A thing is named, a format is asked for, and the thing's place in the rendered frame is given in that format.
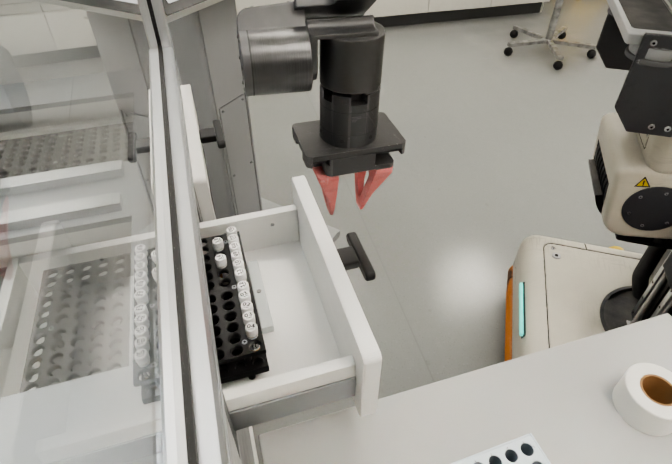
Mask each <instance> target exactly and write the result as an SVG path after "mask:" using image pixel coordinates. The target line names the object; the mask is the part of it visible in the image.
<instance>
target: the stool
mask: <svg viewBox="0 0 672 464"><path fill-rule="evenodd" d="M563 2H564V0H556V3H555V6H554V10H553V13H552V17H551V20H550V24H549V27H548V31H547V34H546V36H544V35H541V34H539V33H536V32H534V31H531V30H529V29H526V28H524V27H521V26H519V25H514V26H513V29H514V30H512V31H511V32H510V37H511V38H516V37H517V36H518V31H519V32H521V33H524V34H526V35H529V36H531V37H534V38H536V39H531V40H522V41H512V42H508V44H507V46H509V47H507V48H505V50H504V54H505V55H506V56H510V55H511V54H512V53H513V49H512V48H511V47H517V46H526V45H536V44H545V43H546V44H547V45H548V47H549V48H550V50H551V51H552V53H553V54H554V56H555V57H556V59H557V60H563V59H564V56H563V55H562V53H561V52H560V50H559V49H558V48H557V46H556V45H555V44H558V45H566V46H573V47H580V48H587V49H591V50H589V51H588V52H587V57H588V58H594V57H595V56H596V51H595V49H596V44H591V43H584V42H576V41H569V40H562V39H564V38H565V37H566V32H565V31H566V30H567V27H566V26H562V27H560V28H559V29H558V30H556V31H555V29H556V25H557V22H558V18H559V15H560V12H561V8H562V5H563ZM557 37H558V38H559V39H556V38H557ZM562 67H563V63H562V62H561V61H556V62H554V64H553V68H554V69H555V70H560V69H561V68H562Z"/></svg>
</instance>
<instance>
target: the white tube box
mask: <svg viewBox="0 0 672 464"><path fill-rule="evenodd" d="M451 464H551V463H550V461H549V459H548V458H547V456H546V455H545V453H544V452H543V450H542V449H541V447H540V446H539V444H538V442H537V441H536V439H535V438H534V436H533V435H532V433H529V434H526V435H523V436H521V437H518V438H516V439H513V440H510V441H508V442H505V443H503V444H500V445H497V446H495V447H492V448H490V449H487V450H485V451H482V452H479V453H477V454H474V455H472V456H469V457H466V458H464V459H461V460H459V461H456V462H453V463H451Z"/></svg>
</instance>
